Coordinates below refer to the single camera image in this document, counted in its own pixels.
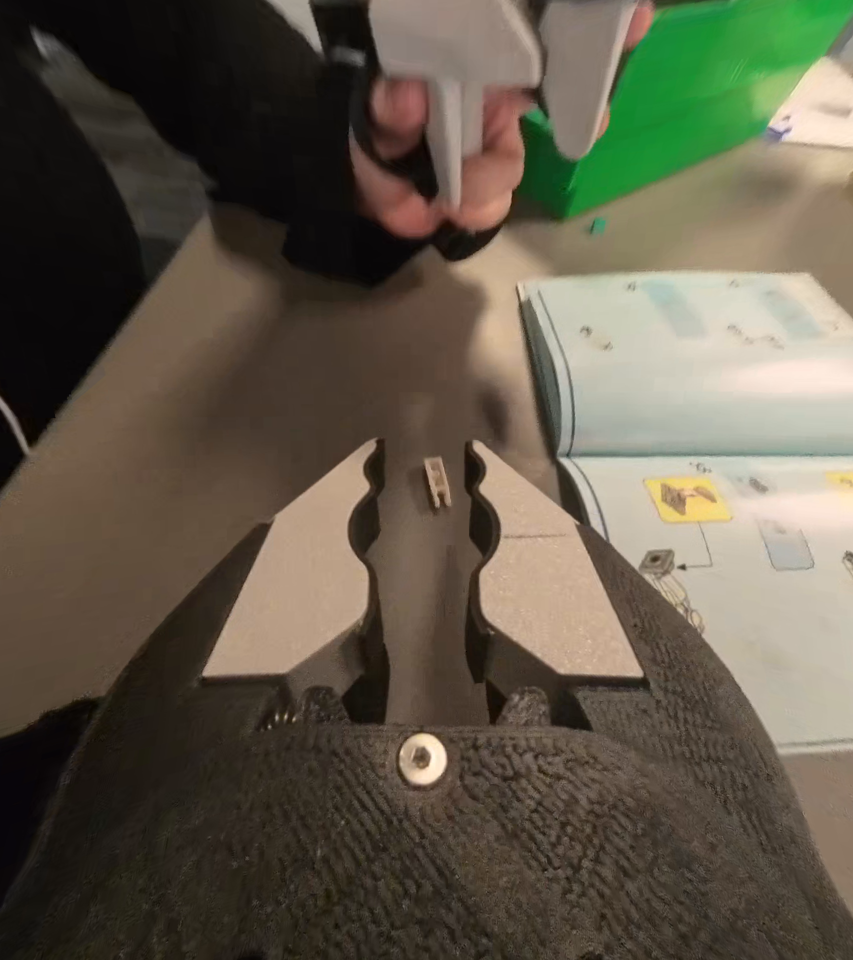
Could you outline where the light blue instruction booklet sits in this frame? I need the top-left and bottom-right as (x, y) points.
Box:
(516, 271), (853, 756)

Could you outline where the person's left forearm black sleeve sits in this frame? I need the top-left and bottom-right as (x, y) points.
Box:
(44, 0), (506, 288)

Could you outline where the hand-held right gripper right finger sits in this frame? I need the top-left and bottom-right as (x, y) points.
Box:
(464, 438), (647, 699)

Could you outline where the person's black clothing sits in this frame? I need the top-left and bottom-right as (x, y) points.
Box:
(0, 0), (218, 571)

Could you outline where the person's left hand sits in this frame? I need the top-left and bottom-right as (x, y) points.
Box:
(351, 75), (531, 240)

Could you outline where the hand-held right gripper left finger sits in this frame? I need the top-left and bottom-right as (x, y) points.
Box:
(200, 437), (390, 695)

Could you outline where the light grey lego hinge plate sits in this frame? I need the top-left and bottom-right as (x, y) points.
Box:
(422, 456), (455, 513)

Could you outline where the green plastic bin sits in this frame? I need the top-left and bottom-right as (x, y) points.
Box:
(520, 0), (853, 221)

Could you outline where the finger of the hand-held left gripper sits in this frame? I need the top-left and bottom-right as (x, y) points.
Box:
(539, 0), (639, 161)
(370, 0), (545, 213)

